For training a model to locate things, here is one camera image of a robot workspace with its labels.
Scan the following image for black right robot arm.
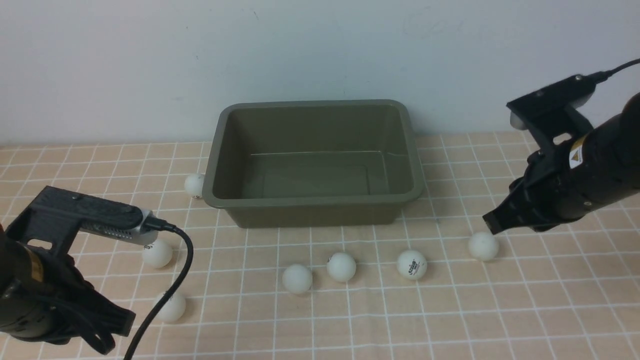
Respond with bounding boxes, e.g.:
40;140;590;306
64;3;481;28
482;95;640;235

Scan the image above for plain white ball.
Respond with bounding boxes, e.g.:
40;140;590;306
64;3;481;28
282;263;313;295

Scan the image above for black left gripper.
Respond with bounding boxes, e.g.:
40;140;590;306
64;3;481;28
0;244;136;354

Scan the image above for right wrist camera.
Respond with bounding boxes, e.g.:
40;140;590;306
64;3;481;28
506;74;597;155

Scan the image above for peach checkered tablecloth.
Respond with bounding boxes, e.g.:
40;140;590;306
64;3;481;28
0;132;640;360

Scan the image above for white ball with logo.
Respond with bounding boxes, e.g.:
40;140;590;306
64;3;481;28
396;249;428;280

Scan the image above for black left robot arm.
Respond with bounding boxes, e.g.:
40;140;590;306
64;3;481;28
1;229;137;354

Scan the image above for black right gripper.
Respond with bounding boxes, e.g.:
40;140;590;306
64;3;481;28
482;132;621;235

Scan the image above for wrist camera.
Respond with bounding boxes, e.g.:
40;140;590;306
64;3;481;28
6;186;158;256
506;74;597;155

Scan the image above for olive green plastic bin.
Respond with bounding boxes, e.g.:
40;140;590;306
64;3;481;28
202;99;425;229

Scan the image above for white ball beside bin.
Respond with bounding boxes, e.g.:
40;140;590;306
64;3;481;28
183;173;205;199

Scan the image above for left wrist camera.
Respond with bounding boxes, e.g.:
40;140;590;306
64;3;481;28
6;186;158;256

